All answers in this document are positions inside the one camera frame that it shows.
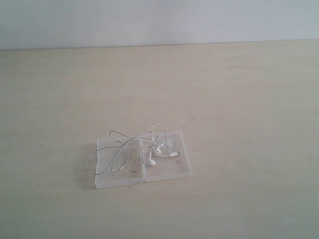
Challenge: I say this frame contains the clear plastic hinged case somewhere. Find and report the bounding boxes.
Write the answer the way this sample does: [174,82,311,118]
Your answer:
[94,130,191,189]

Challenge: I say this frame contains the white wired earphones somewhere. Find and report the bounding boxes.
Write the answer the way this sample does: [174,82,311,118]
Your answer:
[85,124,180,176]

